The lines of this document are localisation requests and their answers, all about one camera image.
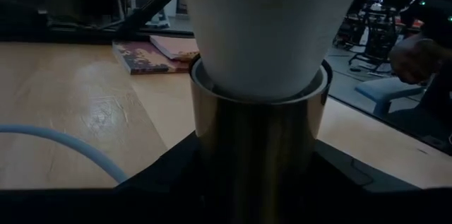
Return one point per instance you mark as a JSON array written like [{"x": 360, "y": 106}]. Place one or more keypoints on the black office chair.
[{"x": 379, "y": 36}]

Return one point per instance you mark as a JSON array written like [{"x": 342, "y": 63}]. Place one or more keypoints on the person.
[{"x": 413, "y": 58}]

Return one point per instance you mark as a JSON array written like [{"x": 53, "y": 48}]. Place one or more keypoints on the blue stool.
[{"x": 385, "y": 89}]

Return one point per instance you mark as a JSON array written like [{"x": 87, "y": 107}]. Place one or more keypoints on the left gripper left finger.
[{"x": 169, "y": 195}]

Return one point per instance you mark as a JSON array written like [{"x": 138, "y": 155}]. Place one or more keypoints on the pink spiral notebook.
[{"x": 176, "y": 47}]

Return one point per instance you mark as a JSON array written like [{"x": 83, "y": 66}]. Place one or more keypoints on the purple patterned book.
[{"x": 141, "y": 58}]

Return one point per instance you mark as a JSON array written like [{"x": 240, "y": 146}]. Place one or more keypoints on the white lightbulb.
[{"x": 265, "y": 33}]

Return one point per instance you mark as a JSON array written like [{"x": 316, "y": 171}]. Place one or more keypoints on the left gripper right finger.
[{"x": 346, "y": 195}]

